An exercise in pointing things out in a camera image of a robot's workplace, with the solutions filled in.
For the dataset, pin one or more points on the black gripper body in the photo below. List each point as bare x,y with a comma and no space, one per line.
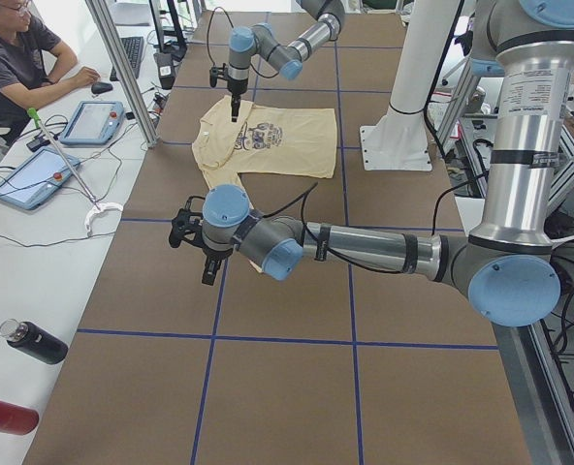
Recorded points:
237,87
214,253

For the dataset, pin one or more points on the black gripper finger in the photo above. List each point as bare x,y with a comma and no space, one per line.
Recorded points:
235,106
211,268

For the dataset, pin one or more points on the cream long-sleeve graphic shirt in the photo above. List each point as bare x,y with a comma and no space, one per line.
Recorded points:
289,141

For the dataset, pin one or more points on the robot arm grey silver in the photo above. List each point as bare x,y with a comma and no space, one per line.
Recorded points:
502,266
246,42

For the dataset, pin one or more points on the black keyboard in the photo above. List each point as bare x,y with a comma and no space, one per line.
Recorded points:
134,49

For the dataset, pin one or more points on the black computer mouse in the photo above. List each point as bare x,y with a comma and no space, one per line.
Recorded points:
100,87

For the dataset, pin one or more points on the far blue teach pendant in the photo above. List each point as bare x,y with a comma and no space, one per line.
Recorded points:
93,123

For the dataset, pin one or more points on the blue teach pendant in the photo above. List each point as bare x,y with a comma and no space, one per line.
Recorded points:
93,123
33,182

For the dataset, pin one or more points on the near blue teach pendant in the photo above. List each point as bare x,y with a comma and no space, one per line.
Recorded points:
33,182

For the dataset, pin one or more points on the black water bottle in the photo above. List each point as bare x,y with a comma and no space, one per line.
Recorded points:
32,340

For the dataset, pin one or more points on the seated man in grey shirt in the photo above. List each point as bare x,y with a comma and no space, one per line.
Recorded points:
34,63

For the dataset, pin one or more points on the red bottle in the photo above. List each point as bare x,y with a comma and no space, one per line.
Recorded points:
17,420

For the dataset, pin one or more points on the reacher grabber stick green handle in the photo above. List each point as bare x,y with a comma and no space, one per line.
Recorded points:
98,207

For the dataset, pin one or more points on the aluminium frame post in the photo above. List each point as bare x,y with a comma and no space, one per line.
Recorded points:
108,32

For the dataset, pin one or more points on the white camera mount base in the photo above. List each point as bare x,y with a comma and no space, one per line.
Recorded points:
398,141

